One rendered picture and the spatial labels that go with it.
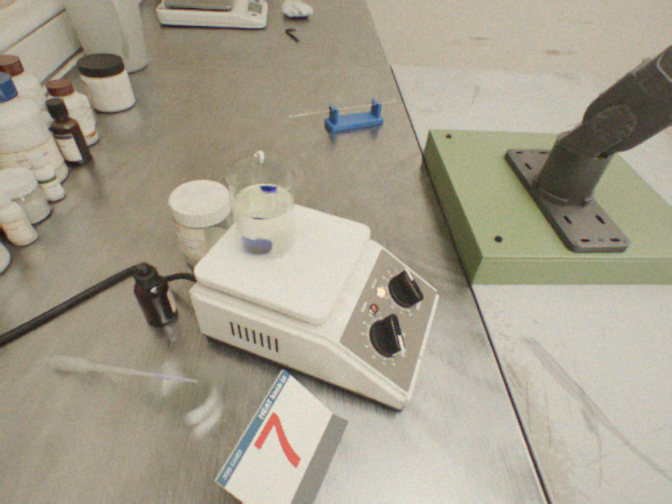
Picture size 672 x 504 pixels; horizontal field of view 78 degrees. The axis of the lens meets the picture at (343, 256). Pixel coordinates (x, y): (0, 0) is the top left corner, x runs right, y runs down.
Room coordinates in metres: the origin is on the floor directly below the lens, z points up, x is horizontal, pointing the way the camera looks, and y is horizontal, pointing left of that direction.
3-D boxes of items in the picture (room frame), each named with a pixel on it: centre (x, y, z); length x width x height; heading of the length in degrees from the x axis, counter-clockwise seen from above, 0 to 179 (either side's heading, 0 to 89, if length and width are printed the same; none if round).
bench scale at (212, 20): (1.19, 0.39, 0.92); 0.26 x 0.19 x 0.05; 99
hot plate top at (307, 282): (0.26, 0.05, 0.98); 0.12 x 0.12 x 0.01; 73
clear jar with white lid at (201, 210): (0.33, 0.15, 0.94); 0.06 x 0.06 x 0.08
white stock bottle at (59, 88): (0.54, 0.41, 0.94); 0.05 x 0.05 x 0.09
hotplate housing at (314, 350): (0.25, 0.02, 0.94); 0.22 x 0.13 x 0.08; 73
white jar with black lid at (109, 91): (0.66, 0.42, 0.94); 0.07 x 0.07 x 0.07
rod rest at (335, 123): (0.67, 0.00, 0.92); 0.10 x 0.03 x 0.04; 119
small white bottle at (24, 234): (0.32, 0.36, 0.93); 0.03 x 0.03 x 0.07
